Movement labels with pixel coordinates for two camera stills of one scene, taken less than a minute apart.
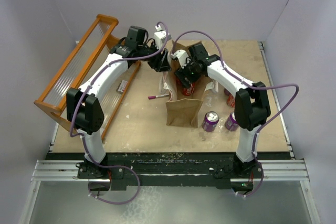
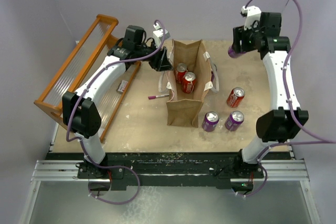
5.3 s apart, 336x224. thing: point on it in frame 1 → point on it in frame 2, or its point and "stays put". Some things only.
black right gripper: (181, 73) → (239, 33)
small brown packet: (123, 85) stays put
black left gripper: (165, 66) stays put
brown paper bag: (184, 110) stays put
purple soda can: (227, 92) → (232, 54)
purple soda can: (210, 120) stays put
